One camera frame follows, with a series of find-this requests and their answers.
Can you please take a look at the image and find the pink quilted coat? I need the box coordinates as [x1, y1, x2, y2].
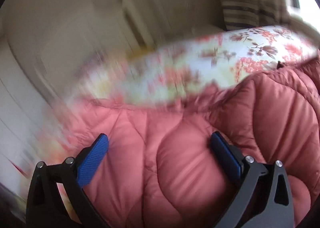
[63, 58, 319, 227]

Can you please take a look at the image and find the floral bed sheet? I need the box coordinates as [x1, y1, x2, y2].
[39, 22, 319, 162]

